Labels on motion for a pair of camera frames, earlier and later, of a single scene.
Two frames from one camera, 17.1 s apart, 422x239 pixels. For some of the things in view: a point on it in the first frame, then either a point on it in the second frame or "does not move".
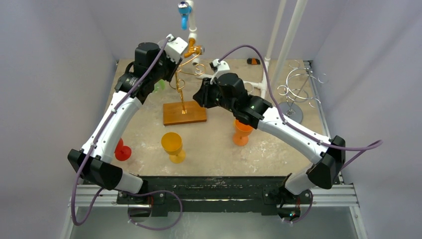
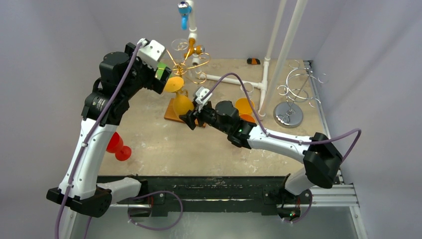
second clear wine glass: (249, 86) does not move
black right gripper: (202, 93) -> (199, 115)
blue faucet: (184, 10) does not move
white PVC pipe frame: (262, 84) does not move
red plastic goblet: (122, 152) does not move
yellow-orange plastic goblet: (172, 143) -> (181, 103)
